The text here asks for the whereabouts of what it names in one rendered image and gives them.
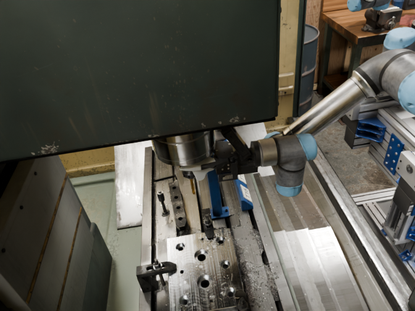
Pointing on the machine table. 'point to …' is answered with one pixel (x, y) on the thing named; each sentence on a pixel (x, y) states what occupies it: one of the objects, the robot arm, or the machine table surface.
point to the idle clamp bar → (178, 207)
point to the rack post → (218, 212)
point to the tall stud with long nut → (162, 201)
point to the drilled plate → (184, 257)
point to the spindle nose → (184, 148)
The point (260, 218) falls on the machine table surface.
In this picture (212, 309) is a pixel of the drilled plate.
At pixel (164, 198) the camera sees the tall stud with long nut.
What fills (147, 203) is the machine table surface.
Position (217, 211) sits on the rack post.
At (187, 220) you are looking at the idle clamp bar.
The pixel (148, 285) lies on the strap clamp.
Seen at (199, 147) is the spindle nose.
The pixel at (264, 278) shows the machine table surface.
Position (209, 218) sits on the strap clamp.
